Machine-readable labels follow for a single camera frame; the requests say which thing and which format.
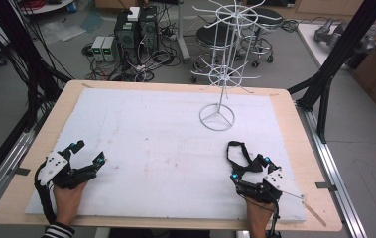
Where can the striped sleeve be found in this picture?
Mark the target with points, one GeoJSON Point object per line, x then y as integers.
{"type": "Point", "coordinates": [58, 231]}

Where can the wooden table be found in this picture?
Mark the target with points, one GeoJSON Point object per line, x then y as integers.
{"type": "Point", "coordinates": [308, 155]}

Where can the grey robot part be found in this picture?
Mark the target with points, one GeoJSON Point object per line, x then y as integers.
{"type": "Point", "coordinates": [336, 33]}

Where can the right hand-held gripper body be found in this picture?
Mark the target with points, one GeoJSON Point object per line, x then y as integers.
{"type": "Point", "coordinates": [276, 180]}

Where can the person's right hand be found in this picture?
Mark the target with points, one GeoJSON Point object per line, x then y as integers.
{"type": "Point", "coordinates": [258, 213]}

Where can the grey power supply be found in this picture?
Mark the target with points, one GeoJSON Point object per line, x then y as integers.
{"type": "Point", "coordinates": [110, 48]}
{"type": "Point", "coordinates": [98, 48]}

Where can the grey tape strip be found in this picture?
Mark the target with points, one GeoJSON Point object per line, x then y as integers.
{"type": "Point", "coordinates": [326, 186]}

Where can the white foam mat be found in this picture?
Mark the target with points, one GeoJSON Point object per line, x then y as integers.
{"type": "Point", "coordinates": [162, 145]}

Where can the black computer tower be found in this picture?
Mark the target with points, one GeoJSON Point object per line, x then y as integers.
{"type": "Point", "coordinates": [126, 34]}
{"type": "Point", "coordinates": [149, 28]}

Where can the round white table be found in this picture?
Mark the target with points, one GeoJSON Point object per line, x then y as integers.
{"type": "Point", "coordinates": [48, 6]}

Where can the aluminium rail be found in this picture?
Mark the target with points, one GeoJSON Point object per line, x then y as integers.
{"type": "Point", "coordinates": [331, 172]}
{"type": "Point", "coordinates": [0, 172]}

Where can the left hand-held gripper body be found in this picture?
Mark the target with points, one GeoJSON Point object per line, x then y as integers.
{"type": "Point", "coordinates": [52, 167]}

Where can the black round stool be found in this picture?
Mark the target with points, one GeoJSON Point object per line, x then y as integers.
{"type": "Point", "coordinates": [215, 36]}
{"type": "Point", "coordinates": [265, 23]}

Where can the person's left hand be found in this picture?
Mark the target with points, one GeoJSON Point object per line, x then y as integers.
{"type": "Point", "coordinates": [67, 200]}

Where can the black tape strip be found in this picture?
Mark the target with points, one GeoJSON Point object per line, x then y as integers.
{"type": "Point", "coordinates": [22, 171]}

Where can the white side table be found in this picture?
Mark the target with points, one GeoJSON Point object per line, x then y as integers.
{"type": "Point", "coordinates": [309, 43]}

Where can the black metal frame post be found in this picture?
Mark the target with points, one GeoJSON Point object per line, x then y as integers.
{"type": "Point", "coordinates": [337, 56]}

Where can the white box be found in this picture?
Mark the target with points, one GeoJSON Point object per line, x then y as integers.
{"type": "Point", "coordinates": [133, 13]}

